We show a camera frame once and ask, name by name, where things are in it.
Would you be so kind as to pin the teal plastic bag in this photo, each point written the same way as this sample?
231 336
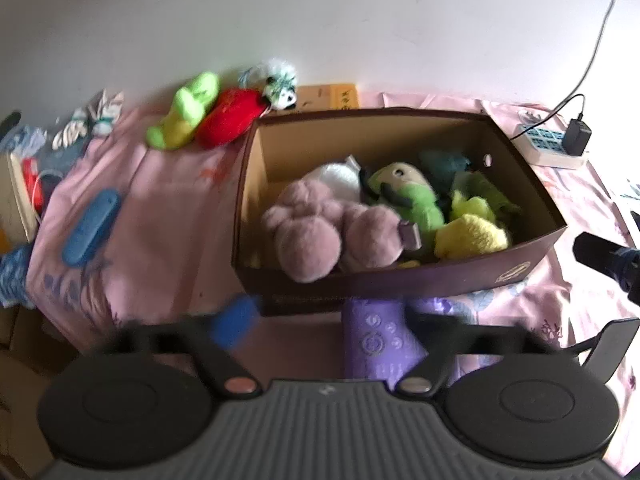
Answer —
442 162

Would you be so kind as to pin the yellow flat box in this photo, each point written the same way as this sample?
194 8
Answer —
325 96

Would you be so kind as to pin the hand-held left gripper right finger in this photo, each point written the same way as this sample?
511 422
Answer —
425 326

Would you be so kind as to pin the white fluffy cloth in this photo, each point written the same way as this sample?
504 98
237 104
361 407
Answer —
335 177

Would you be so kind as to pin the pink fuzzy plush toy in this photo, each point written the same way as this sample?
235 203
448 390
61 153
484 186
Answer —
305 240

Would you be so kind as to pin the purple tissue pack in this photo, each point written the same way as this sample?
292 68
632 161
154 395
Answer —
375 345

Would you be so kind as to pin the white power strip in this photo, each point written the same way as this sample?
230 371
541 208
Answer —
542 146

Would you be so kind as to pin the red plush toy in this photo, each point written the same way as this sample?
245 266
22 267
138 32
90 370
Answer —
230 115

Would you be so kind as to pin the pink bedsheet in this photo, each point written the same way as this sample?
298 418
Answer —
150 200

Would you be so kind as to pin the red plastic item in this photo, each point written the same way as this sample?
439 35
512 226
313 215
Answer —
31 180

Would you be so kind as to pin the blue remote control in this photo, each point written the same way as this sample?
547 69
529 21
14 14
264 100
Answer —
90 230

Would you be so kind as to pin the white green ribbon bundle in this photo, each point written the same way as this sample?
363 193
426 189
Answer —
102 110

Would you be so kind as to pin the brown cardboard box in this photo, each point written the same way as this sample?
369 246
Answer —
400 285

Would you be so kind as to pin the green plush doll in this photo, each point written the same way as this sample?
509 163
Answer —
420 205

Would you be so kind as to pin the green towel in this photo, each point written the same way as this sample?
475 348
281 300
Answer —
482 187

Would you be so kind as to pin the yellow paper bag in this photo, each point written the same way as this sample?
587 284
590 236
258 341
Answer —
12 195

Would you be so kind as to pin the black charger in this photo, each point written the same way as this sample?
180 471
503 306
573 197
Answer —
577 137

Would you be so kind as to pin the blue printed plastic packet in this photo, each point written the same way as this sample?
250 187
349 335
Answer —
15 275

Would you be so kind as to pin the dark green flat item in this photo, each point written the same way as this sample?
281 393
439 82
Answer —
10 120

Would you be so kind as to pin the neon yellow mesh cloth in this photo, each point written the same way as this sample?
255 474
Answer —
470 207

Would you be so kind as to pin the yellow knotted towel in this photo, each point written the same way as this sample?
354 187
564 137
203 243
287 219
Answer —
470 237

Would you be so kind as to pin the small lime green plush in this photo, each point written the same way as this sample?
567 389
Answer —
185 110

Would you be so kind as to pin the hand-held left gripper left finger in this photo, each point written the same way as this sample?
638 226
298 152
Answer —
235 320

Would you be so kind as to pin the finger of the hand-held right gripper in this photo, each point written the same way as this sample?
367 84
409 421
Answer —
597 252

